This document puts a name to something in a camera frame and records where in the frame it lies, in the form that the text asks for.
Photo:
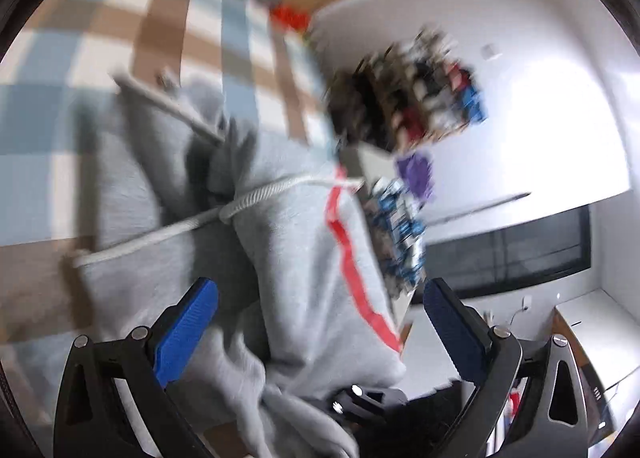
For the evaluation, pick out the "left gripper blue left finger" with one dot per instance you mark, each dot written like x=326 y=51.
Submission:
x=177 y=332

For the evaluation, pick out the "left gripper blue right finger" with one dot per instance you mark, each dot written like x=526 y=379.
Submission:
x=460 y=329

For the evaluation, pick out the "grey hoodie with red print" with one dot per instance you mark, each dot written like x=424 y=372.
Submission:
x=187 y=191

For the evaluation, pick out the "blue white plaid cloth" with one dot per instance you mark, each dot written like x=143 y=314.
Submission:
x=397 y=234

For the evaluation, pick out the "purple cloth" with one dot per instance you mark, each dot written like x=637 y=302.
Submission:
x=416 y=171

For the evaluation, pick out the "white bedside cabinet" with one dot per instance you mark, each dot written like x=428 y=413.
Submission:
x=368 y=163

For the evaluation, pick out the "wooden shoe rack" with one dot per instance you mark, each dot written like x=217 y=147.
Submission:
x=410 y=94

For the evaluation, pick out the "checkered blue brown bedsheet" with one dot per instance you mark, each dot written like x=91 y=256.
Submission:
x=56 y=81

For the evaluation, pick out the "orange red toy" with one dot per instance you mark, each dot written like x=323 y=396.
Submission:
x=290 y=17

